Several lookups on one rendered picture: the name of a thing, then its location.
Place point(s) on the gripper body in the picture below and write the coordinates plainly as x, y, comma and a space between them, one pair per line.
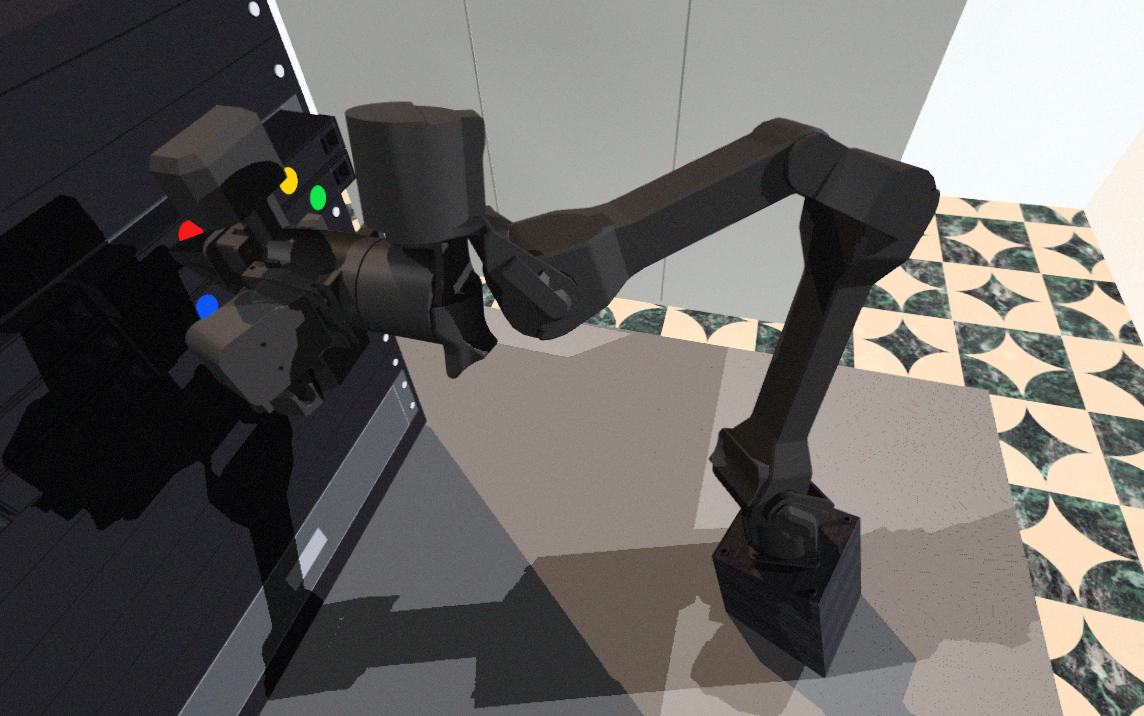
224, 168

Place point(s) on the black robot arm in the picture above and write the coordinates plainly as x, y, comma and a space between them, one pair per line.
421, 181

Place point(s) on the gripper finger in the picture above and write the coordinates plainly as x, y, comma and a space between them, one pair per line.
236, 288
191, 250

